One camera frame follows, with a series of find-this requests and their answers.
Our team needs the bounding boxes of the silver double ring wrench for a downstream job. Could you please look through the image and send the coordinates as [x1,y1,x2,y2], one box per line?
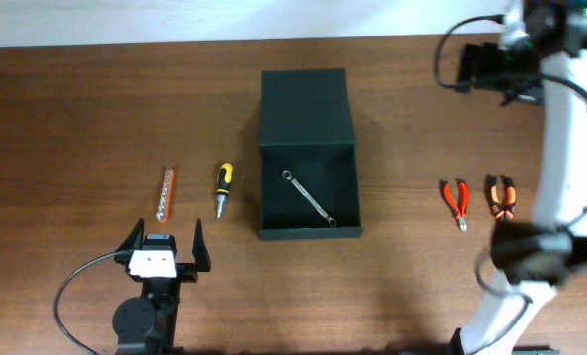
[281,170,337,227]

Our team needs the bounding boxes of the small red pliers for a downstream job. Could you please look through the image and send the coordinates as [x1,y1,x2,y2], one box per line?
[439,179,470,232]

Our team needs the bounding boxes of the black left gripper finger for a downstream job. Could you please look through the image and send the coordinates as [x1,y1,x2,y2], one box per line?
[192,218,211,272]
[116,218,145,252]

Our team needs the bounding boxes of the black left camera cable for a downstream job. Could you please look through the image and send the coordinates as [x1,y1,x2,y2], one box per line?
[52,250,126,355]

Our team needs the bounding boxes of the black open box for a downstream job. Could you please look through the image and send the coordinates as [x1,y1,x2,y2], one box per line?
[259,68,363,241]

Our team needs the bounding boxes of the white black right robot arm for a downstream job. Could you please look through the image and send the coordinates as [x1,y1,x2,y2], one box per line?
[448,1,587,354]

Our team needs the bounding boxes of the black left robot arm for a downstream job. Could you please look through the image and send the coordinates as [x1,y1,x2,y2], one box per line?
[112,219,211,354]

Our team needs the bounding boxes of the black right camera cable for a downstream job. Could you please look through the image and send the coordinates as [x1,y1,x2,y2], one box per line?
[432,13,506,91]

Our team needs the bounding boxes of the yellow black stubby screwdriver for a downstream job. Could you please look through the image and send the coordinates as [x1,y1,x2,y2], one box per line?
[216,162,234,219]

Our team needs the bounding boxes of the orange socket bit rail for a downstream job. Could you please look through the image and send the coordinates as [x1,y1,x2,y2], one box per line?
[156,167,175,223]

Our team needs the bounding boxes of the black camera cable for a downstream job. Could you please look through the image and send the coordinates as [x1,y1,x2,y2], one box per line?
[432,13,506,91]
[52,250,126,355]

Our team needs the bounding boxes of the orange black needle-nose pliers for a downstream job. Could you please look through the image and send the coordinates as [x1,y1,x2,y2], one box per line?
[485,175,516,222]

